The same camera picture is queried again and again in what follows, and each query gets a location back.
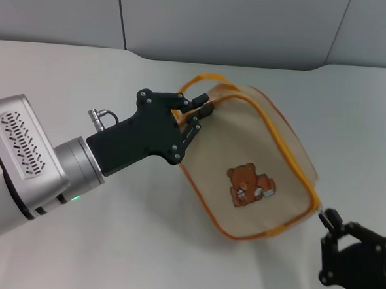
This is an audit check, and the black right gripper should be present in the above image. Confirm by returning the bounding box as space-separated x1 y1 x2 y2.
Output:
314 207 386 289

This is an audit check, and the silver connector with black cable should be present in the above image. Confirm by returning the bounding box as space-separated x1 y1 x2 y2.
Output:
86 108 120 135

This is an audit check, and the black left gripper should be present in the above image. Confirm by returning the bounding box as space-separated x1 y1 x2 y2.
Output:
83 84 216 183

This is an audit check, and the beige food bag yellow trim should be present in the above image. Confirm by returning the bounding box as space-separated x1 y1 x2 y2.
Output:
166 70 330 248

